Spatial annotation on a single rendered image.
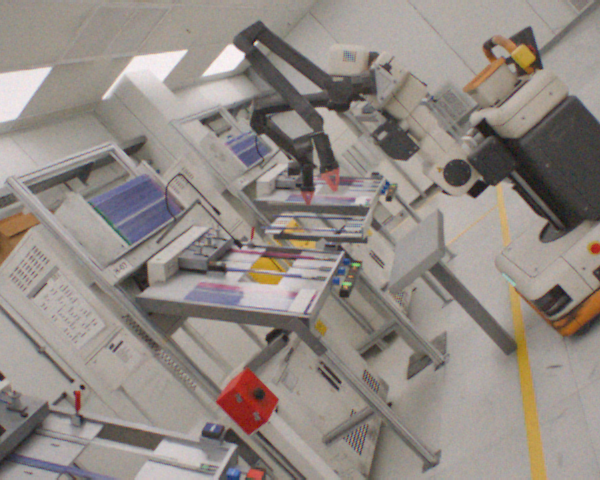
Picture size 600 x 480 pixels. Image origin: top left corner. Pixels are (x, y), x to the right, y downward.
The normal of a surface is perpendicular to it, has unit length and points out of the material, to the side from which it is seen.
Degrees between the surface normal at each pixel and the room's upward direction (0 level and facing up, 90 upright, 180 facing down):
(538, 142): 90
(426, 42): 90
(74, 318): 93
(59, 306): 90
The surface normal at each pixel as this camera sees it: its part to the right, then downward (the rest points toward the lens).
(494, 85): -0.07, 0.19
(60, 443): 0.02, -0.94
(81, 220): -0.27, 0.33
